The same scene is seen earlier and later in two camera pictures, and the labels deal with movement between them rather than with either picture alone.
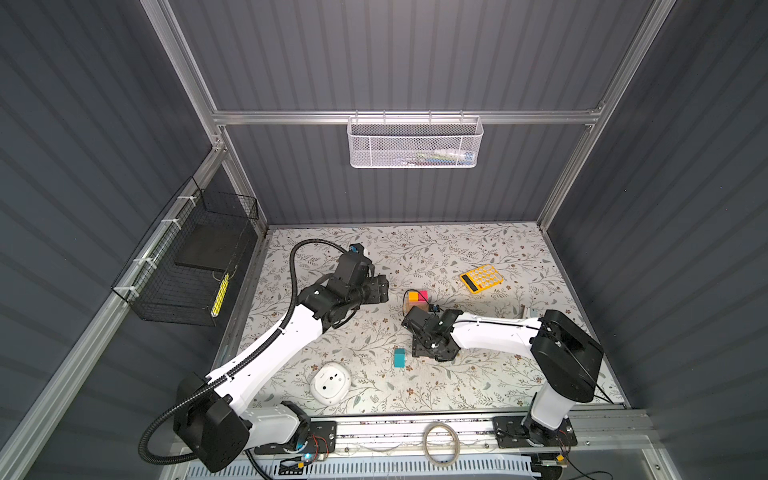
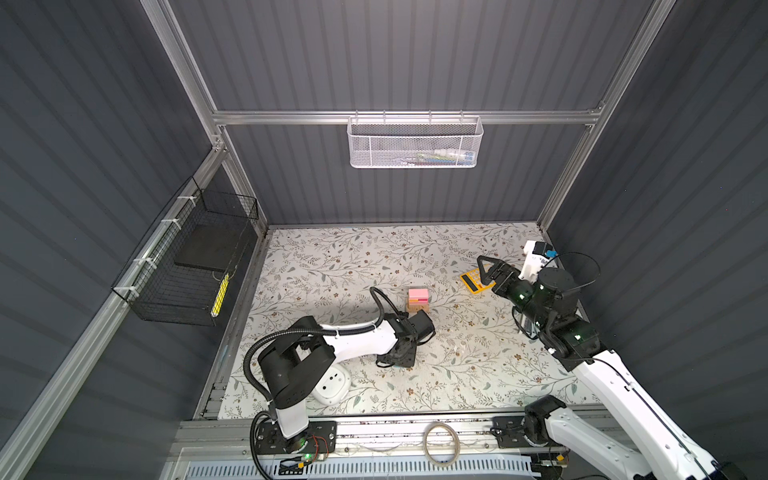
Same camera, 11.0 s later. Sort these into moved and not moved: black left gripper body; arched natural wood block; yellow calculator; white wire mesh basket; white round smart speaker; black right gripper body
Moved: black left gripper body; black right gripper body
Not moved: white wire mesh basket; arched natural wood block; white round smart speaker; yellow calculator
